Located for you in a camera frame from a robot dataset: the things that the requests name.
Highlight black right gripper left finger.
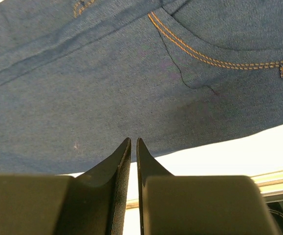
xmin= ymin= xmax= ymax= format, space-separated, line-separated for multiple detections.
xmin=0 ymin=138 xmax=131 ymax=235

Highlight aluminium front rail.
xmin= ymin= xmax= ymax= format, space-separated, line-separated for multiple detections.
xmin=126 ymin=165 xmax=283 ymax=210

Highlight dark blue denim trousers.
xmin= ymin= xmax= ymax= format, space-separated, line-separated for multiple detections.
xmin=0 ymin=0 xmax=283 ymax=174

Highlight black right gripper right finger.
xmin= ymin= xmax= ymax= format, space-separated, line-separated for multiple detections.
xmin=136 ymin=139 xmax=281 ymax=235

